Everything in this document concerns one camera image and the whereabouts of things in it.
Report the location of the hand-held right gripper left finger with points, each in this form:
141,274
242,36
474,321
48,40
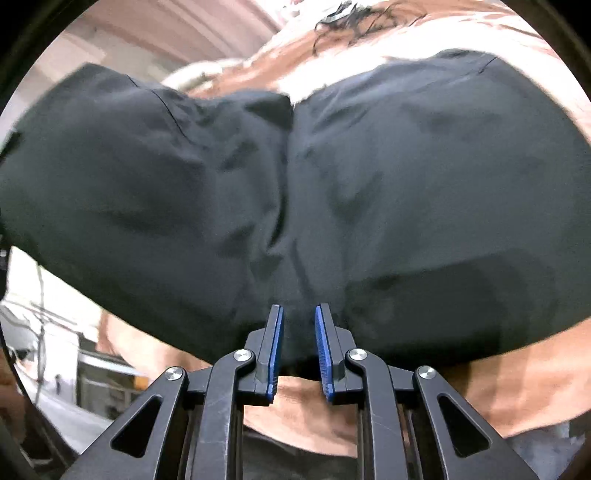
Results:
276,355

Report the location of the black shirt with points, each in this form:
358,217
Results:
392,207

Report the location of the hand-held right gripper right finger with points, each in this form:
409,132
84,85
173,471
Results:
323,355

